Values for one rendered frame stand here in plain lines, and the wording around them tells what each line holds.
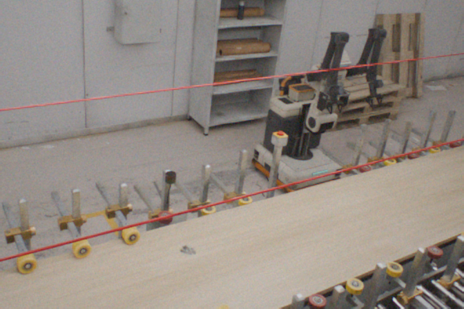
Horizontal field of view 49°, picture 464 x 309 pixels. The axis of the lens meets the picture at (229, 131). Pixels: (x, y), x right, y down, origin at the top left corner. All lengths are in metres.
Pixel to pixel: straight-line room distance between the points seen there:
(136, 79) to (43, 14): 1.18
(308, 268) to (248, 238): 0.35
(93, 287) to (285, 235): 1.04
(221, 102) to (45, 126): 2.06
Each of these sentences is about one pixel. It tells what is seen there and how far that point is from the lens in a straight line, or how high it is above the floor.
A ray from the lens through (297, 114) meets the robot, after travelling 4.75.
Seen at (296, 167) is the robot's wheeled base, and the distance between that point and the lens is 4.73.
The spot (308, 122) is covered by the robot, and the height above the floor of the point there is 0.71.
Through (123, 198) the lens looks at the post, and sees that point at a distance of 2.77.
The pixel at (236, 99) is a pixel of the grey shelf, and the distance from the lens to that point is 6.29.
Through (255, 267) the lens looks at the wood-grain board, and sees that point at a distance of 2.59.
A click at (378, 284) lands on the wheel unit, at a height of 1.05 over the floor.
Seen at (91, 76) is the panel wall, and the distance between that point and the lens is 5.37.
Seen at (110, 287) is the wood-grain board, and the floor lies 0.90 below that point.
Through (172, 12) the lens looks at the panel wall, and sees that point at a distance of 5.50.
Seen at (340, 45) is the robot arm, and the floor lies 1.53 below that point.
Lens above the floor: 2.58
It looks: 26 degrees down
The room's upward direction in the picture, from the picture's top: 7 degrees clockwise
